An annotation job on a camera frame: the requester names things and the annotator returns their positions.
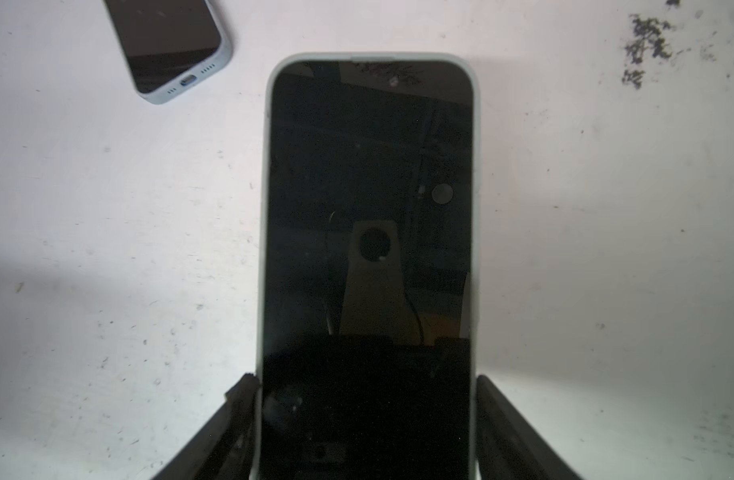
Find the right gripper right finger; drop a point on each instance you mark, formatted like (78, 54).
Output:
(507, 446)

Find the light blue phone case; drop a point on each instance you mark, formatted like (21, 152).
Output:
(262, 240)

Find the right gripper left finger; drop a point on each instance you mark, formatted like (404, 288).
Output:
(223, 448)

